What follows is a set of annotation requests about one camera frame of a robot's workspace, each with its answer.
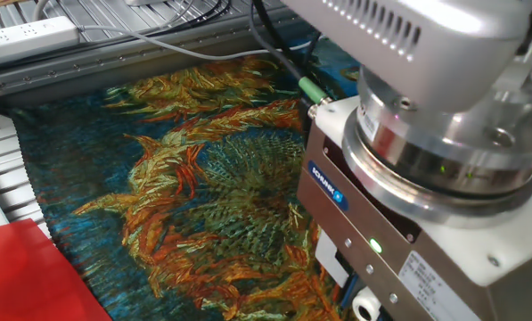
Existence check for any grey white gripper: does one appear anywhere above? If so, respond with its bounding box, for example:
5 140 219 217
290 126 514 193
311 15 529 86
296 95 532 321

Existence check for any sunflower painting cloth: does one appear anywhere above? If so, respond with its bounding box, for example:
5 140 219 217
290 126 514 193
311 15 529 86
9 37 363 321

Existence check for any red fabric pouch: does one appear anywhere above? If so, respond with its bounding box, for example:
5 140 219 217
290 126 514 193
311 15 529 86
0 218 114 321

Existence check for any white power strip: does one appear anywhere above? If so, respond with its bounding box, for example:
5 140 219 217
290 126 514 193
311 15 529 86
0 16 81 69

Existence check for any grey cable with green plug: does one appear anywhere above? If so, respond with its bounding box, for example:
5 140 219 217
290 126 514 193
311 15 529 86
249 0 333 120

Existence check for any white cable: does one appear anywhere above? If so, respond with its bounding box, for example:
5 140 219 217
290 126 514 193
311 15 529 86
76 24 314 62

